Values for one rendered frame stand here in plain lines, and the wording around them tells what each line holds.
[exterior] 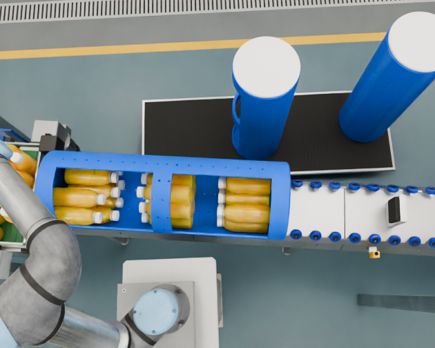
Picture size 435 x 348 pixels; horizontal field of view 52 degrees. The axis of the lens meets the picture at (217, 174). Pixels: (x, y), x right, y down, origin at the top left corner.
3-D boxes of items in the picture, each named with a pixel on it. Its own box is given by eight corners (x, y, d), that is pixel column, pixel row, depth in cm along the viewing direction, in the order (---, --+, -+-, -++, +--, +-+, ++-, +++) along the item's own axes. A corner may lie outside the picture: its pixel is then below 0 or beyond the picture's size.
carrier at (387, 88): (372, 151, 263) (394, 113, 269) (438, 85, 179) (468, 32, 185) (329, 128, 268) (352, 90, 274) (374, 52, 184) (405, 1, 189)
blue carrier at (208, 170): (280, 239, 174) (289, 241, 146) (61, 226, 178) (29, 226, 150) (283, 168, 178) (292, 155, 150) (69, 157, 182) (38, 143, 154)
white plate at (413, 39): (439, 82, 178) (438, 83, 179) (468, 30, 183) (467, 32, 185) (377, 50, 182) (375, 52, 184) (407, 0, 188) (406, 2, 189)
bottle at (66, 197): (56, 204, 167) (102, 207, 166) (48, 206, 160) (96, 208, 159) (57, 186, 166) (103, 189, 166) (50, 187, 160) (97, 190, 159)
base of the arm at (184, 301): (192, 329, 140) (189, 332, 130) (145, 335, 140) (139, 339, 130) (187, 280, 144) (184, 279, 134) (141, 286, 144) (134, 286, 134)
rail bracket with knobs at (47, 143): (63, 163, 189) (54, 156, 179) (46, 162, 189) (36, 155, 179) (66, 141, 191) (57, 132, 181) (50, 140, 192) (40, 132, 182)
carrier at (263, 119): (271, 110, 272) (226, 123, 271) (288, 29, 188) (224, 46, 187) (285, 153, 265) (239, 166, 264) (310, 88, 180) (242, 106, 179)
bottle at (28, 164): (25, 170, 188) (4, 159, 172) (36, 159, 190) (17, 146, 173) (36, 181, 187) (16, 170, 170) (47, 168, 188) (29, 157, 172)
